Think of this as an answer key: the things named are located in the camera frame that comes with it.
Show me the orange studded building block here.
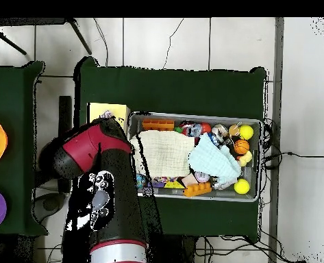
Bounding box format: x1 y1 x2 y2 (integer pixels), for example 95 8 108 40
183 181 213 197

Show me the black tripod stand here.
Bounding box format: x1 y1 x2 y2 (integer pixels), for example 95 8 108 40
0 17 92 55

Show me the light blue waffle cloth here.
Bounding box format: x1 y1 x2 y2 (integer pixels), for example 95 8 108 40
187 133 242 190

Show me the blue globe ball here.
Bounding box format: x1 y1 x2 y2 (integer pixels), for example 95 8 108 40
136 173 148 190

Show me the grey rounded floor base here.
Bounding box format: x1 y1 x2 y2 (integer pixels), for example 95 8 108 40
32 192 69 223

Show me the wire mesh bin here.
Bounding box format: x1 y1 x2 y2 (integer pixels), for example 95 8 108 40
128 111 262 203

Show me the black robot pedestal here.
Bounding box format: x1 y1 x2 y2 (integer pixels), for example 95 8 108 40
161 235 199 263

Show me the cream waffle cloth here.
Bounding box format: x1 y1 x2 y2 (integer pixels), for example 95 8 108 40
130 129 197 178

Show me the wooden box with three holes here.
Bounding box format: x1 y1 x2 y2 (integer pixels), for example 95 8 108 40
86 102 131 135

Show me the black upright panel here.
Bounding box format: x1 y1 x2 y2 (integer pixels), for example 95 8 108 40
58 95 73 193

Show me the dark green tablecloth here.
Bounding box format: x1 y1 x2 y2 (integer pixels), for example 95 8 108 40
0 60 49 238
72 55 267 243

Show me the crushed silver can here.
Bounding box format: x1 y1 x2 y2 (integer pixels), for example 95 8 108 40
211 123 229 143

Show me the black power cable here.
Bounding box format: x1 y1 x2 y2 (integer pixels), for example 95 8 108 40
262 151 324 169

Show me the yellow plush toy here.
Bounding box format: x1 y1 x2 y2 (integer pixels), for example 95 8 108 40
237 150 253 167

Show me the yellow ball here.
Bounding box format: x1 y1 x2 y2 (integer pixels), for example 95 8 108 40
238 125 255 140
234 178 251 195

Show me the orange flat building brick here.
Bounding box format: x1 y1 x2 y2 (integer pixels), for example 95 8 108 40
141 118 175 132

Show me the orange toy basketball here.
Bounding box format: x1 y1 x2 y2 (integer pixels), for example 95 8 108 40
234 139 250 155

